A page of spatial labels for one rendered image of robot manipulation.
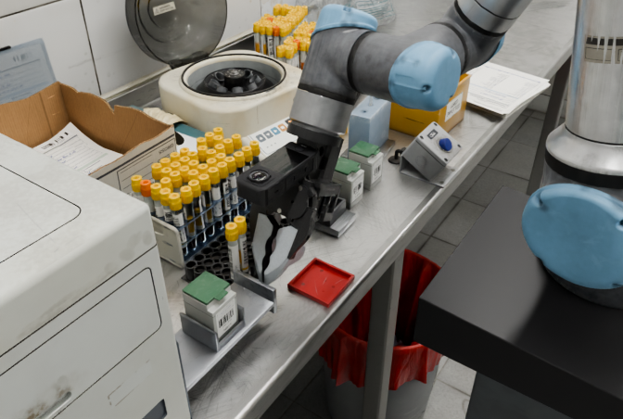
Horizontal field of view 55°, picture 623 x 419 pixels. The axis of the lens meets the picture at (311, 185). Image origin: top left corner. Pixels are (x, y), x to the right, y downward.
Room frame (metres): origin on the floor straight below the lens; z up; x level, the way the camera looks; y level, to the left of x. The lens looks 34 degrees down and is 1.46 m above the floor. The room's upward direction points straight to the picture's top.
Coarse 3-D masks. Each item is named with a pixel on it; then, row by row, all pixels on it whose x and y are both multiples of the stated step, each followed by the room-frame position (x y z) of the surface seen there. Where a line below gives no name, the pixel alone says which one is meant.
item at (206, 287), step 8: (208, 272) 0.52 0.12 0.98; (200, 280) 0.50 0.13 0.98; (208, 280) 0.50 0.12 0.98; (216, 280) 0.50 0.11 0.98; (184, 288) 0.49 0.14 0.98; (192, 288) 0.49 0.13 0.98; (200, 288) 0.49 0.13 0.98; (208, 288) 0.49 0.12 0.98; (216, 288) 0.49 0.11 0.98; (224, 288) 0.49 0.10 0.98; (192, 296) 0.48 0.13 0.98; (200, 296) 0.48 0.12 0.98; (208, 296) 0.48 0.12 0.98; (216, 296) 0.48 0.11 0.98; (224, 296) 0.48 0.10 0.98; (208, 304) 0.47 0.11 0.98
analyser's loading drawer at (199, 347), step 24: (240, 288) 0.56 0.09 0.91; (264, 288) 0.54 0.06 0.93; (240, 312) 0.49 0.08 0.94; (264, 312) 0.52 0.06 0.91; (192, 336) 0.48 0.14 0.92; (216, 336) 0.46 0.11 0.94; (240, 336) 0.48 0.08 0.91; (192, 360) 0.44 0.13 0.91; (216, 360) 0.45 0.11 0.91; (192, 384) 0.41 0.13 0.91
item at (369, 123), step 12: (360, 108) 0.95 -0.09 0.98; (372, 108) 0.95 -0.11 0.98; (384, 108) 0.97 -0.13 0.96; (360, 120) 0.92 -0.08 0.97; (372, 120) 0.92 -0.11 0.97; (384, 120) 0.97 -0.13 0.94; (360, 132) 0.92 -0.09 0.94; (372, 132) 0.92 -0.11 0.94; (384, 132) 0.98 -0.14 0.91; (372, 144) 0.93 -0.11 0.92; (384, 144) 0.98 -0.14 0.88; (348, 156) 0.93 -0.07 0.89; (384, 156) 0.94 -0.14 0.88
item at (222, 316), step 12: (228, 288) 0.50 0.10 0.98; (192, 300) 0.48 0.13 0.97; (216, 300) 0.48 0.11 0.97; (228, 300) 0.48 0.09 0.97; (192, 312) 0.48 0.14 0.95; (204, 312) 0.47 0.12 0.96; (216, 312) 0.47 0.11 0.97; (228, 312) 0.48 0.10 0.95; (204, 324) 0.47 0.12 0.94; (216, 324) 0.46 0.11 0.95; (228, 324) 0.48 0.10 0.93
